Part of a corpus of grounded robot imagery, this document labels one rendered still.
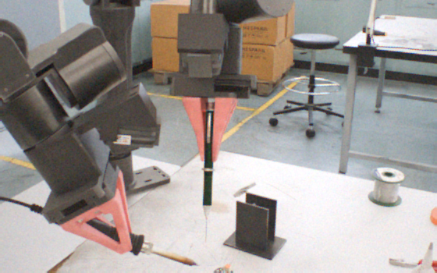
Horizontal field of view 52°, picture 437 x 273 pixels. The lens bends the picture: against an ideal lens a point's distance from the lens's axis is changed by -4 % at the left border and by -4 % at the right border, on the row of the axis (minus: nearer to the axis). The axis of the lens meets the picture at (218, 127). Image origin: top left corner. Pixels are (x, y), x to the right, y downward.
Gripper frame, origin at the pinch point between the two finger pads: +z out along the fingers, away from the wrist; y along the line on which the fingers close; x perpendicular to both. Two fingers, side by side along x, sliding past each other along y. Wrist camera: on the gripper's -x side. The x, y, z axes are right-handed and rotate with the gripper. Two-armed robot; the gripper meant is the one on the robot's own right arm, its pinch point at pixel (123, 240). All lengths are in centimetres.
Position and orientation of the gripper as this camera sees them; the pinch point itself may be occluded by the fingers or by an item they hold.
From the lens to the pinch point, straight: 53.4
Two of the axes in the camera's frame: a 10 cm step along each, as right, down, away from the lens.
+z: 4.6, 8.1, 3.6
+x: -8.8, 4.7, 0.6
